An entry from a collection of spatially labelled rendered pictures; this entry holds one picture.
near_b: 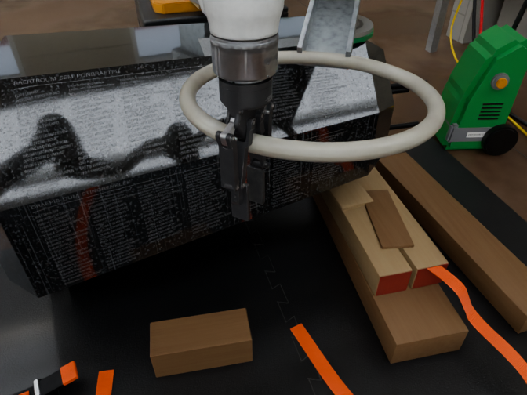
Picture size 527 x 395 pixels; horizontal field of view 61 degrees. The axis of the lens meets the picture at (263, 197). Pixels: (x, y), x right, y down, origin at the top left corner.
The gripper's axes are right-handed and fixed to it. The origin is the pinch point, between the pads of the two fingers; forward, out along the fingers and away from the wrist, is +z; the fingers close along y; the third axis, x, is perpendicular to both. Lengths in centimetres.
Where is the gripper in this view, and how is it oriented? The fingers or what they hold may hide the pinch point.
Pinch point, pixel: (248, 193)
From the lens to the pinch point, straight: 73.8
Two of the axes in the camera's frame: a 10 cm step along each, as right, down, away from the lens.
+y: 4.7, -5.2, 7.1
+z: 0.0, 8.1, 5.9
